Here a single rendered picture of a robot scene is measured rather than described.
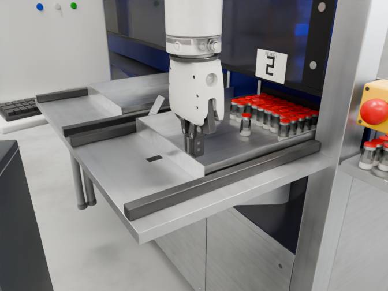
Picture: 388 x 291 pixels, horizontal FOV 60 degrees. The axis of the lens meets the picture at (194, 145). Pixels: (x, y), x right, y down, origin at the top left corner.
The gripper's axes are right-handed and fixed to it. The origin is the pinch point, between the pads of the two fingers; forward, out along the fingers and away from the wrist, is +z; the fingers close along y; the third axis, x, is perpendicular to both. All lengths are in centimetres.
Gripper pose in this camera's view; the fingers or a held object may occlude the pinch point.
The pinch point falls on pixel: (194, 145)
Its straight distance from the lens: 58.5
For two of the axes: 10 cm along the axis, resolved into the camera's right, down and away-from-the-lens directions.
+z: 0.0, 9.1, 4.3
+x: -8.4, 2.4, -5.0
